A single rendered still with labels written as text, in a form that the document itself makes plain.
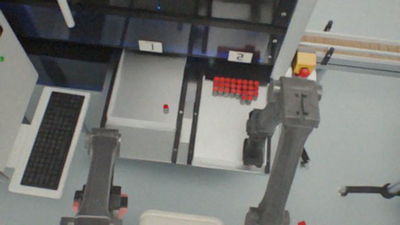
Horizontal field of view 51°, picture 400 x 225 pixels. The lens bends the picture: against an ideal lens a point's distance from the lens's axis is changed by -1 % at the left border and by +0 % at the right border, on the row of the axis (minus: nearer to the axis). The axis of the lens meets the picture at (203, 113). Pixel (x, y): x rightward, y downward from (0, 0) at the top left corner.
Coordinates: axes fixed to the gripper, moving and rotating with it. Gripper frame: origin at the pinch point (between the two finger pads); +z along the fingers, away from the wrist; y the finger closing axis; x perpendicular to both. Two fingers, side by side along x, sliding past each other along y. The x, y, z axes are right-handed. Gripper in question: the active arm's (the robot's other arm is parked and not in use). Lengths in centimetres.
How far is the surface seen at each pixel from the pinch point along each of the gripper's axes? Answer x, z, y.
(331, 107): -61, 77, 92
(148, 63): 43, -4, 39
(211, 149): 14.1, 2.0, 5.9
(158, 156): 33.4, 2.9, 0.9
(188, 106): 24.3, -4.6, 19.2
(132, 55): 50, -5, 43
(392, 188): -86, 67, 33
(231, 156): 6.4, 2.5, 3.8
